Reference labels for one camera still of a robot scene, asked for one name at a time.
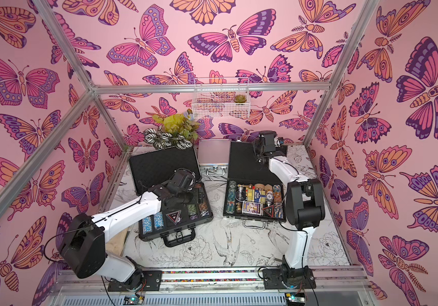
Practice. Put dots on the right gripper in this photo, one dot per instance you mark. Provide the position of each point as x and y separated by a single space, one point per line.
262 141

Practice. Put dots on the small silver poker case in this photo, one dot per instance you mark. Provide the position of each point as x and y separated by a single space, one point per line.
213 157

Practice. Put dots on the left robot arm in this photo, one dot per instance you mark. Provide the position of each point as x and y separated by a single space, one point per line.
83 244

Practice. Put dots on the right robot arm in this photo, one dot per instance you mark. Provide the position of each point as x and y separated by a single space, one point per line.
303 202

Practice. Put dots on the large black poker case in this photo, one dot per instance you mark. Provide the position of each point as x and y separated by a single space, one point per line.
174 224

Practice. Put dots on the striped black white plant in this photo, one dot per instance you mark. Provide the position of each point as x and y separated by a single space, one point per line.
163 140

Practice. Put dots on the small succulent plant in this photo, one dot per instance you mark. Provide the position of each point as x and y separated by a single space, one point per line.
240 99

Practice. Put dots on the green leafy plant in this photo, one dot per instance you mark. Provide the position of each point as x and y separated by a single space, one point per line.
178 125

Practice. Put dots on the white wire basket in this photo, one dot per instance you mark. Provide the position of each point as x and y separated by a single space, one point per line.
214 97

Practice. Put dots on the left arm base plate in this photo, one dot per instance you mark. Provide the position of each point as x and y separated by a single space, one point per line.
148 280

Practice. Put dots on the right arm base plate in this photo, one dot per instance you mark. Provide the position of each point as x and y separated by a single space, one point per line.
287 279

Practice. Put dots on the aluminium front rail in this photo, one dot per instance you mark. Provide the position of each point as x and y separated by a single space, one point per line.
208 282

